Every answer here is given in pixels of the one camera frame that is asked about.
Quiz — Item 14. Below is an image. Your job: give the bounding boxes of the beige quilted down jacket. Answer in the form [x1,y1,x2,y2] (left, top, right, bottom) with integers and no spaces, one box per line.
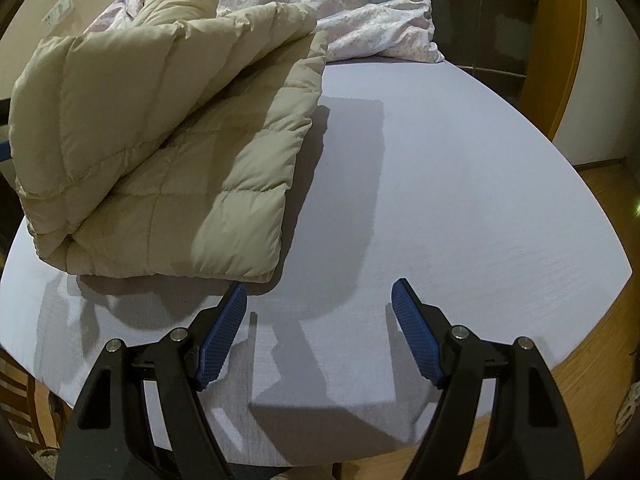
[9,0,326,283]

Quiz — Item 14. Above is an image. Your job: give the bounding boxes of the lavender bed sheet mattress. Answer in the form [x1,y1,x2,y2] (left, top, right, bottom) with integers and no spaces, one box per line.
[0,56,634,467]

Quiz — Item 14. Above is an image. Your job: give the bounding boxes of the wall socket plate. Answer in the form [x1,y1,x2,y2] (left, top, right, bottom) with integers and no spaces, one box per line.
[41,0,75,35]

